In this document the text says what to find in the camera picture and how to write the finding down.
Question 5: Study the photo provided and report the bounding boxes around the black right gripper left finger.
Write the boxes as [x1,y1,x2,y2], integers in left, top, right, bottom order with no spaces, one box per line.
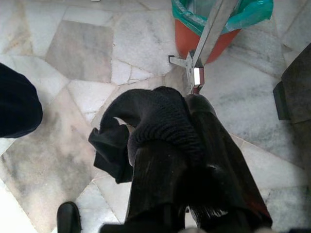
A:
[127,140,202,221]

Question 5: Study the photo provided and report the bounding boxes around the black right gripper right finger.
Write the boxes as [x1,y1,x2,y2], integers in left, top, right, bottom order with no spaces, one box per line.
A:
[185,94,273,228]

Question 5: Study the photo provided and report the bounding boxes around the black knit garment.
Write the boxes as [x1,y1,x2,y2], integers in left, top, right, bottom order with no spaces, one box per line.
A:
[87,86,206,184]

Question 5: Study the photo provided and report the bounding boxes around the black right robot foot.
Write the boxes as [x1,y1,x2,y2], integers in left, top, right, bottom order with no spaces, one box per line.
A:
[57,201,82,233]

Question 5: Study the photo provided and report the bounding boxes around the dark brown sofa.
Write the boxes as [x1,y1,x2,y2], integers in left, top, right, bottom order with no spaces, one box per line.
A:
[273,46,311,127]

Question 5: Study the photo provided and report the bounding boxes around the red waste bin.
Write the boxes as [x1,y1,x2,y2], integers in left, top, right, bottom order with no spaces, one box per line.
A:
[174,18,242,65]

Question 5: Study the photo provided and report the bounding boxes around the silver metal clothes rack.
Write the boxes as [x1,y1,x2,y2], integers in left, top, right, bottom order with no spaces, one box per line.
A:
[168,0,242,95]

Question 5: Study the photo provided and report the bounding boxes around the navy blue garment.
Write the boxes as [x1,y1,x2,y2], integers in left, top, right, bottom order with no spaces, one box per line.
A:
[0,62,44,139]

